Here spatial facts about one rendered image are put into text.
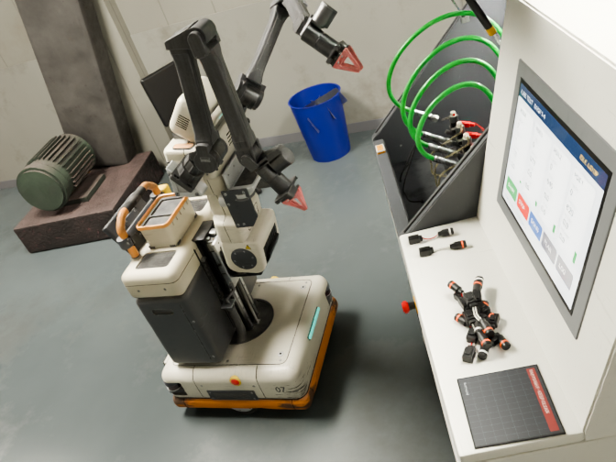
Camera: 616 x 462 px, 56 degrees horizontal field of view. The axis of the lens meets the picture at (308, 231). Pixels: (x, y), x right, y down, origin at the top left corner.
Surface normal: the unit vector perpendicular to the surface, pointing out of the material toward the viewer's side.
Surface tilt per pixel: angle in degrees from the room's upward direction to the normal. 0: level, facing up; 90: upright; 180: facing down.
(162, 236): 92
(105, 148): 90
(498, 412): 0
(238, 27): 90
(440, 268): 0
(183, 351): 90
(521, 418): 0
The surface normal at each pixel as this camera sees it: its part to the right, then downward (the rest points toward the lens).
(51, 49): -0.11, 0.60
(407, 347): -0.29, -0.78
